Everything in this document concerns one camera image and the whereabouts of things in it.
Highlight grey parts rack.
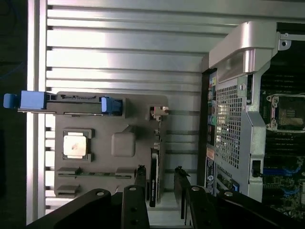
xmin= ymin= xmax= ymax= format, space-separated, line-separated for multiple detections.
xmin=54 ymin=91 xmax=170 ymax=203

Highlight silver CPU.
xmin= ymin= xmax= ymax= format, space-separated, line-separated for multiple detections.
xmin=62 ymin=135 xmax=88 ymax=156

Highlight blue expansion slot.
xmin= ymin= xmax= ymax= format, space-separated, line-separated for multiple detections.
xmin=263 ymin=166 xmax=305 ymax=176

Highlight black open PC case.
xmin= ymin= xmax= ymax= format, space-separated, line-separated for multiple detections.
xmin=197 ymin=21 xmax=305 ymax=215

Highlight green motherboard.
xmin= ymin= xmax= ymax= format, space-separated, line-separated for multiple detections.
xmin=259 ymin=71 xmax=305 ymax=212

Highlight hard disk with blue carrier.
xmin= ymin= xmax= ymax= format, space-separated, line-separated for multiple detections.
xmin=3 ymin=90 xmax=123 ymax=113

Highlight CPU socket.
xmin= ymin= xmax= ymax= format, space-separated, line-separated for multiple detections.
xmin=265 ymin=94 xmax=305 ymax=132

